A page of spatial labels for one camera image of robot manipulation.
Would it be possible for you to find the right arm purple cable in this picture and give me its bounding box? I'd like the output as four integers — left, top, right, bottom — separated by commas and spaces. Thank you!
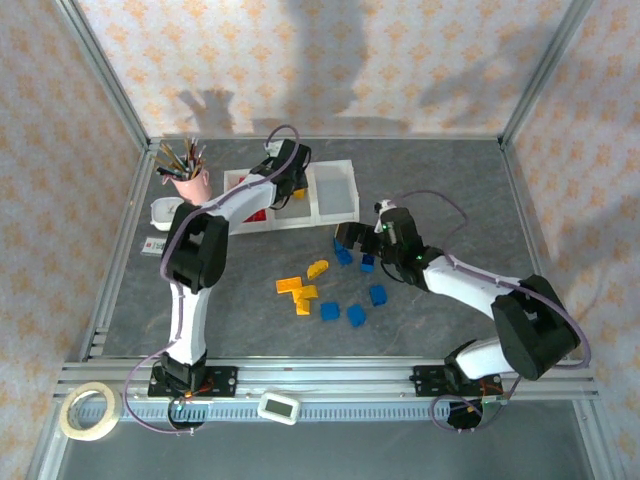
397, 189, 592, 432

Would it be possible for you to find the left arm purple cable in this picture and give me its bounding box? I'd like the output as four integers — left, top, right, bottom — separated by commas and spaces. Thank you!
122, 123, 301, 436

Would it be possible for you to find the cream masking tape roll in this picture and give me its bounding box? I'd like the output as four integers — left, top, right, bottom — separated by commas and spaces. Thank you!
58, 381, 123, 442

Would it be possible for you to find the aluminium frame rail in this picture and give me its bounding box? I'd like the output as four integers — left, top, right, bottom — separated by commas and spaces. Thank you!
78, 142, 154, 362
499, 142, 571, 361

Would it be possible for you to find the white square clock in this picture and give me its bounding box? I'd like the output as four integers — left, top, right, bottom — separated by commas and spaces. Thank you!
150, 197, 185, 233

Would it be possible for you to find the wide aluminium mounting beam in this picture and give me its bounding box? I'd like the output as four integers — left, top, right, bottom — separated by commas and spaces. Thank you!
55, 356, 600, 400

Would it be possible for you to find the grey slotted cable duct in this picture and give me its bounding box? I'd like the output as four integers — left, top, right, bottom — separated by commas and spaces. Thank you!
119, 399, 451, 422

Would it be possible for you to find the white digital timer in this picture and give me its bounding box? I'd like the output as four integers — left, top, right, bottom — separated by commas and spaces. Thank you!
256, 391, 302, 427

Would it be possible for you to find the small printed card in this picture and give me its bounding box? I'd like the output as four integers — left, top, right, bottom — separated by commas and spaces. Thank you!
141, 236, 170, 258

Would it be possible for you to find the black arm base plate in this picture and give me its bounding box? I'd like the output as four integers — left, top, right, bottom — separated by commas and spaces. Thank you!
148, 366, 239, 400
412, 365, 501, 400

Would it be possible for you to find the aluminium frame post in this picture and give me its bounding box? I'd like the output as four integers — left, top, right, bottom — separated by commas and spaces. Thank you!
53, 0, 152, 151
499, 0, 599, 149

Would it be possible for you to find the pink metal cup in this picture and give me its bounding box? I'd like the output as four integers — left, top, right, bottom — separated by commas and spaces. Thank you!
170, 167, 212, 206

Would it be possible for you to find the round cable port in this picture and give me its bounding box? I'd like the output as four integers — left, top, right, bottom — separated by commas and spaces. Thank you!
446, 396, 490, 432
168, 397, 209, 435

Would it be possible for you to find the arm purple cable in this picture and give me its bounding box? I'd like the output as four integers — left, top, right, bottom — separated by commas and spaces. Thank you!
122, 123, 301, 436
397, 189, 592, 432

